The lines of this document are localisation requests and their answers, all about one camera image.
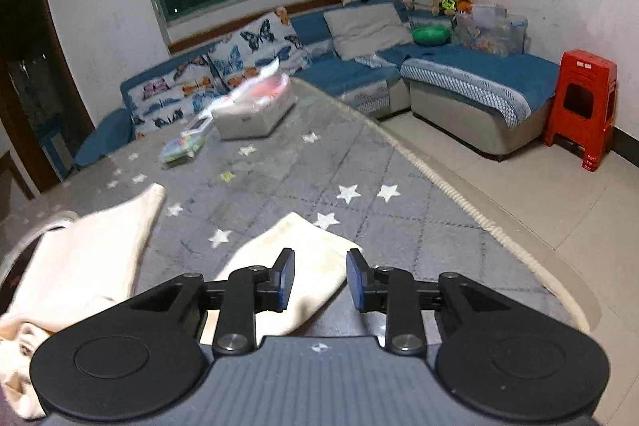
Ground red plastic stool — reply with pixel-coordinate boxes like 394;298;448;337
542;50;618;170

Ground cream pants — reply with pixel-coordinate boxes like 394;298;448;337
0;184;365;422

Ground clear container of colourful toys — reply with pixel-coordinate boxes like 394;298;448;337
160;131;208;166

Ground grey star-patterned mat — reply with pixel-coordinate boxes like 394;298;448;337
0;77;600;357

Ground butterfly print pillow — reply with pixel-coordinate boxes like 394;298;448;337
207;7;308;92
127;57;225;140

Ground green bowl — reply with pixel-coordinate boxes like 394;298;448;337
412;26;450;46

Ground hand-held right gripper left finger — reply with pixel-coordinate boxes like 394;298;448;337
131;248;296;359

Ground brown wooden door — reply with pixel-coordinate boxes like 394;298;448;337
0;0;95;197

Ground grey pillow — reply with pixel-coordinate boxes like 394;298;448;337
323;3;413;60

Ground grey fabric box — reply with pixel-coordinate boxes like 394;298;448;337
212;94;298;141

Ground blue corner sofa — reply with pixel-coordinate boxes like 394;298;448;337
75;0;561;167

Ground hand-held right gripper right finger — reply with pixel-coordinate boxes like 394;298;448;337
346;249;515;355

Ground clear plastic storage box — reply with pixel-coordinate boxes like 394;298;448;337
452;4;528;55

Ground blue striped sofa cover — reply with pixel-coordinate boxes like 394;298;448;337
399;42;561;127

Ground round white-rimmed dark object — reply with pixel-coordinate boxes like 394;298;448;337
0;211;79;279

